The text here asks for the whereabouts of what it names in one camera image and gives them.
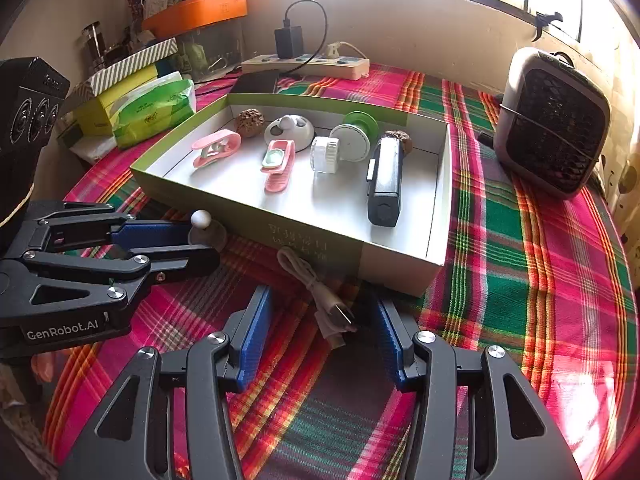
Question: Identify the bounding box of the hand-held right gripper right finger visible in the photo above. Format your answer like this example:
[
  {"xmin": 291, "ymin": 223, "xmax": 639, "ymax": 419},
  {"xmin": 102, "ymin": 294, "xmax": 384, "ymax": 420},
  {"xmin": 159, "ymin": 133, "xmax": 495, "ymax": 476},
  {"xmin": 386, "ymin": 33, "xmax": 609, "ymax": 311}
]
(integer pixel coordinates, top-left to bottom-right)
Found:
[{"xmin": 375, "ymin": 296, "xmax": 583, "ymax": 480}]

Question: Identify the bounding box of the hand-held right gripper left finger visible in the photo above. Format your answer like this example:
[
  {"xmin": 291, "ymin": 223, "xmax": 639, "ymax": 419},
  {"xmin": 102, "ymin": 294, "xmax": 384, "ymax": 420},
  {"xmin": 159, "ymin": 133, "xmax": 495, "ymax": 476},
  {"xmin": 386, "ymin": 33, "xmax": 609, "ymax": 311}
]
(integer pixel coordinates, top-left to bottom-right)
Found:
[{"xmin": 57, "ymin": 285, "xmax": 275, "ymax": 480}]

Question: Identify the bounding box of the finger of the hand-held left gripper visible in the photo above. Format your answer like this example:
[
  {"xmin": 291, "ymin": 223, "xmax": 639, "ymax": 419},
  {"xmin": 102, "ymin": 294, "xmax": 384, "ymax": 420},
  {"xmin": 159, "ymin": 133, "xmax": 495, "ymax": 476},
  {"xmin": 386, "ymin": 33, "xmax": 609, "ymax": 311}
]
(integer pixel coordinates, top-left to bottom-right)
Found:
[
  {"xmin": 5, "ymin": 244, "xmax": 222, "ymax": 321},
  {"xmin": 22, "ymin": 200, "xmax": 195, "ymax": 256}
]

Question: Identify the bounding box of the grey mount with white ball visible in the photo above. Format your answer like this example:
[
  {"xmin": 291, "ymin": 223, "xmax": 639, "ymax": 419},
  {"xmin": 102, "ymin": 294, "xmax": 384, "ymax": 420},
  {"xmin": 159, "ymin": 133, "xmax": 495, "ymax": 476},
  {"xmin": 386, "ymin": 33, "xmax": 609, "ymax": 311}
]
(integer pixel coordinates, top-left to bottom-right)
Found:
[{"xmin": 187, "ymin": 210, "xmax": 228, "ymax": 253}]

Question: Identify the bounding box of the white charging cable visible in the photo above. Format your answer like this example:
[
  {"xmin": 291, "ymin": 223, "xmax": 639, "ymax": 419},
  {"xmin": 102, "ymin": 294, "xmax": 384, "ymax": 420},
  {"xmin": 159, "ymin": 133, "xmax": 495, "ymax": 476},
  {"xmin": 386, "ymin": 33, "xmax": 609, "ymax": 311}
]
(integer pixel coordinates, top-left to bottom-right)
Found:
[{"xmin": 276, "ymin": 246, "xmax": 357, "ymax": 348}]

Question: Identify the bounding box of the pink plastic clip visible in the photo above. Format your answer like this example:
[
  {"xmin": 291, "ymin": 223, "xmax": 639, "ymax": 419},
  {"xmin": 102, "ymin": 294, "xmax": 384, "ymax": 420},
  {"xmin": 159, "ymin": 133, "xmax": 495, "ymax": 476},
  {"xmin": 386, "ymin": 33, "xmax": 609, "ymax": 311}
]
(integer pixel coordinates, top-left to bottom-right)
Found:
[{"xmin": 191, "ymin": 130, "xmax": 242, "ymax": 170}]

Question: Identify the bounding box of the pink clip with green pad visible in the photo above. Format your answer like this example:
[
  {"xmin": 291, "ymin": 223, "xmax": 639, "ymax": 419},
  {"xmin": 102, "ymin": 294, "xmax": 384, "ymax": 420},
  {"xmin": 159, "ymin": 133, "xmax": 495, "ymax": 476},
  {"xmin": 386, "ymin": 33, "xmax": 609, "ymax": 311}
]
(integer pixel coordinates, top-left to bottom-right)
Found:
[{"xmin": 261, "ymin": 140, "xmax": 297, "ymax": 193}]

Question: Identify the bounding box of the white cardboard box green rim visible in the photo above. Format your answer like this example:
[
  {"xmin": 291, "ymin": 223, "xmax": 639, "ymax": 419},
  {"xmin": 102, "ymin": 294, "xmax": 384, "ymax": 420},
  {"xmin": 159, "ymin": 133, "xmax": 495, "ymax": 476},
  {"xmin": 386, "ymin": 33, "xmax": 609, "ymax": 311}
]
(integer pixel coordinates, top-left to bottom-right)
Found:
[{"xmin": 130, "ymin": 92, "xmax": 453, "ymax": 297}]

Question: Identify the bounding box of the black bike light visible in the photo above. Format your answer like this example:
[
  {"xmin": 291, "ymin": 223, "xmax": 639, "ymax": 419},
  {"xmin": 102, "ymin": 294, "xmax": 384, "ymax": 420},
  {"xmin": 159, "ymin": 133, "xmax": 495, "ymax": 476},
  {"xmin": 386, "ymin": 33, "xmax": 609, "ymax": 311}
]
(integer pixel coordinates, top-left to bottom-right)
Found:
[{"xmin": 367, "ymin": 132, "xmax": 403, "ymax": 227}]

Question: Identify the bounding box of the brown walnut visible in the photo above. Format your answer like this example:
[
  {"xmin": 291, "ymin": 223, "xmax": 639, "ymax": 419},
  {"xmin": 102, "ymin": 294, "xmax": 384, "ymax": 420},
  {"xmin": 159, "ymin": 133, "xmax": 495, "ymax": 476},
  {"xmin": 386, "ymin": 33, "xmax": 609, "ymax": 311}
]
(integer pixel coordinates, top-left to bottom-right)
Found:
[
  {"xmin": 382, "ymin": 130, "xmax": 414, "ymax": 156},
  {"xmin": 236, "ymin": 109, "xmax": 266, "ymax": 138}
]

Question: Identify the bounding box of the white round gadget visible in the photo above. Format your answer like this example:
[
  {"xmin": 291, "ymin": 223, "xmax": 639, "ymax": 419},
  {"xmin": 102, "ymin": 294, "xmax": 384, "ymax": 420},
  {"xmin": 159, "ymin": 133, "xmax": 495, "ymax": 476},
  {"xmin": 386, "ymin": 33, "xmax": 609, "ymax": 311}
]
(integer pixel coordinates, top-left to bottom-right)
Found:
[{"xmin": 264, "ymin": 114, "xmax": 316, "ymax": 153}]

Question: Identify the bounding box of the person's left hand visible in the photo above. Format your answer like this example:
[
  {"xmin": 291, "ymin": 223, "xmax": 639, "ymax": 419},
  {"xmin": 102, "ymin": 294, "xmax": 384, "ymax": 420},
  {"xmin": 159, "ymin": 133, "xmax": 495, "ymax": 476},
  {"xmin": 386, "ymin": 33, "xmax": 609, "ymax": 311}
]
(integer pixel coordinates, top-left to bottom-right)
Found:
[{"xmin": 30, "ymin": 350, "xmax": 68, "ymax": 386}]

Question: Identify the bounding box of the yellow-green box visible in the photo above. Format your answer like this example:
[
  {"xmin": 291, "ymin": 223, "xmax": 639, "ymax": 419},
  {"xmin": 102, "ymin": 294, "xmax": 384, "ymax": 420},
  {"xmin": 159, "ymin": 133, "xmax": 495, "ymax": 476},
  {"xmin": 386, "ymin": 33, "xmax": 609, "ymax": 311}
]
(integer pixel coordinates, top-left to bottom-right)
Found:
[{"xmin": 75, "ymin": 67, "xmax": 161, "ymax": 136}]

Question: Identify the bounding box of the glass jar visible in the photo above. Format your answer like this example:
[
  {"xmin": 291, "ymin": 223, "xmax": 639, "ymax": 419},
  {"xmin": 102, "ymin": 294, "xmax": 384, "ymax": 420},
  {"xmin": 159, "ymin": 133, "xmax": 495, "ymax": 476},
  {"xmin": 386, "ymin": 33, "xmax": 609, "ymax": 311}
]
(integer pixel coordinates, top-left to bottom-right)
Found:
[{"xmin": 80, "ymin": 21, "xmax": 106, "ymax": 68}]

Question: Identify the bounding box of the striped box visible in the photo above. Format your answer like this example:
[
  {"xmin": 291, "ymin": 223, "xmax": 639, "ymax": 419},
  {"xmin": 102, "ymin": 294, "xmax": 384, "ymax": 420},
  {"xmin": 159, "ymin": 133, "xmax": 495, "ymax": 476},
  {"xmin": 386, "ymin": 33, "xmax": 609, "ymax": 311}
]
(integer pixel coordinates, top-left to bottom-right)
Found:
[{"xmin": 70, "ymin": 37, "xmax": 178, "ymax": 98}]

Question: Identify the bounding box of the green tissue pack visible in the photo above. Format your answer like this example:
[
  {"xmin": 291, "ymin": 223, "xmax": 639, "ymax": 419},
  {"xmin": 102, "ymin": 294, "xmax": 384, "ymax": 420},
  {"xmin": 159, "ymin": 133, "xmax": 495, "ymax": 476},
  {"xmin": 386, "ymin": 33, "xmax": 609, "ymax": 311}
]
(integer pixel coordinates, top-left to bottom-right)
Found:
[{"xmin": 111, "ymin": 71, "xmax": 197, "ymax": 150}]

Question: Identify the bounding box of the plaid tablecloth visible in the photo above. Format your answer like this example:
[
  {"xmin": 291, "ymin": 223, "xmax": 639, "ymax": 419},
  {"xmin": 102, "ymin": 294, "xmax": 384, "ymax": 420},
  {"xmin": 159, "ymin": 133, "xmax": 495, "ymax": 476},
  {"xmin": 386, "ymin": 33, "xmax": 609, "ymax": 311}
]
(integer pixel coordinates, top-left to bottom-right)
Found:
[{"xmin": 42, "ymin": 62, "xmax": 640, "ymax": 480}]

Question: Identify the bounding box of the black smartphone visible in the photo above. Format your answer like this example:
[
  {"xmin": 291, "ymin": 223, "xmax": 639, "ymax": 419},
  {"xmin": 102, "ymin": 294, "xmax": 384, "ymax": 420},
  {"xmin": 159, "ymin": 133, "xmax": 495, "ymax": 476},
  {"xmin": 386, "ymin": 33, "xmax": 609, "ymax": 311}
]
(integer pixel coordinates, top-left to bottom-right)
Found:
[{"xmin": 232, "ymin": 71, "xmax": 281, "ymax": 95}]

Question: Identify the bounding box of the clear glass tank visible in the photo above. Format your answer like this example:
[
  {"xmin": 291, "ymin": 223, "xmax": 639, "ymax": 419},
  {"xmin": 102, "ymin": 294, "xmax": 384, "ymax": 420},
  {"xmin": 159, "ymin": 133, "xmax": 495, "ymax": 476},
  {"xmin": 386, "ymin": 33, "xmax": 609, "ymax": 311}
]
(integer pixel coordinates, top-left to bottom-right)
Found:
[{"xmin": 177, "ymin": 22, "xmax": 246, "ymax": 83}]

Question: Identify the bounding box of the orange box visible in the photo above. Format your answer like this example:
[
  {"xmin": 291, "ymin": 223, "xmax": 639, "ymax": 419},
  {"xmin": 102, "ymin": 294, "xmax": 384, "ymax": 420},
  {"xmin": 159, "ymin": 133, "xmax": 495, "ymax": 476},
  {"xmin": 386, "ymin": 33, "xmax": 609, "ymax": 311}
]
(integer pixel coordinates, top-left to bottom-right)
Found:
[{"xmin": 141, "ymin": 0, "xmax": 248, "ymax": 38}]

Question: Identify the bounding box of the white power strip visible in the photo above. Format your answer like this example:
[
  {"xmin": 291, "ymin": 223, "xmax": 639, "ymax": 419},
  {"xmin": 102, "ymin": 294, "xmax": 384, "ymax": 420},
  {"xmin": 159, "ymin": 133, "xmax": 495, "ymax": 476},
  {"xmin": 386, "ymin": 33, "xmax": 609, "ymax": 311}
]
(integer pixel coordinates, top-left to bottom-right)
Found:
[{"xmin": 241, "ymin": 54, "xmax": 371, "ymax": 81}]

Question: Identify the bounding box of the black charger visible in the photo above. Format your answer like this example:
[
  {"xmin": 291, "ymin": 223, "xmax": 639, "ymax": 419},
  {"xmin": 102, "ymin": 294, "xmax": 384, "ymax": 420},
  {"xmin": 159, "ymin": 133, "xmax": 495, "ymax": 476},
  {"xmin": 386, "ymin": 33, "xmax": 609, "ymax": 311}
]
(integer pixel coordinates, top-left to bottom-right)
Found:
[{"xmin": 274, "ymin": 25, "xmax": 304, "ymax": 60}]

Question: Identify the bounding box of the white plug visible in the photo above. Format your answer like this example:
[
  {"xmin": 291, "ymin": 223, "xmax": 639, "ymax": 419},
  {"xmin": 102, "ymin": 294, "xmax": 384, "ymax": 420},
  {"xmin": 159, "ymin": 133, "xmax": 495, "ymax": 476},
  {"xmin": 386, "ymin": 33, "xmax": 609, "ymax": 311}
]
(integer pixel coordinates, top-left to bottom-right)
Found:
[{"xmin": 320, "ymin": 41, "xmax": 366, "ymax": 61}]

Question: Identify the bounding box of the grey small heater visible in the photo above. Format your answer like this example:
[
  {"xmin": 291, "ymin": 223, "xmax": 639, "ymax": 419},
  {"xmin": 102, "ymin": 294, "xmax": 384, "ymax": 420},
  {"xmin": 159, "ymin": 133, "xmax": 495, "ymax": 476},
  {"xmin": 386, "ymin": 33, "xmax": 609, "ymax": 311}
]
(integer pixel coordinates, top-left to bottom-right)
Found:
[{"xmin": 494, "ymin": 47, "xmax": 612, "ymax": 201}]

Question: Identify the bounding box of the heart print curtain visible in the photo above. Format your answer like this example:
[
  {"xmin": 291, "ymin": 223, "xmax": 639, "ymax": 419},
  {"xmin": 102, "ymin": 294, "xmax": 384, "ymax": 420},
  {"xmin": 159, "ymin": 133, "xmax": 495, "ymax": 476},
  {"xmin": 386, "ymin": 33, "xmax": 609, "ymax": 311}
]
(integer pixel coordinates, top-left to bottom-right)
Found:
[{"xmin": 595, "ymin": 150, "xmax": 640, "ymax": 261}]

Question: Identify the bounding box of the black window latch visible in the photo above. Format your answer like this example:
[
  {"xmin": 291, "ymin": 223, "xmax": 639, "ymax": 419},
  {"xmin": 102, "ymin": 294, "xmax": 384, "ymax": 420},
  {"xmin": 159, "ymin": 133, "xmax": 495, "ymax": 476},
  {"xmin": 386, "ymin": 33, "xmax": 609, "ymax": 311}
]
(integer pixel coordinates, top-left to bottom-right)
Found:
[{"xmin": 532, "ymin": 10, "xmax": 565, "ymax": 42}]

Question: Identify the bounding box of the black charger cable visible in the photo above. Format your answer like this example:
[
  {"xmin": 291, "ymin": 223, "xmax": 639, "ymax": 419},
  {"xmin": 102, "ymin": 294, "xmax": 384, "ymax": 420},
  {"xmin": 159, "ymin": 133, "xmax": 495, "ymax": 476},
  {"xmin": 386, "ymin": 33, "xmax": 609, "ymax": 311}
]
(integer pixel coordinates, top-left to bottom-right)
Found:
[{"xmin": 282, "ymin": 0, "xmax": 328, "ymax": 61}]

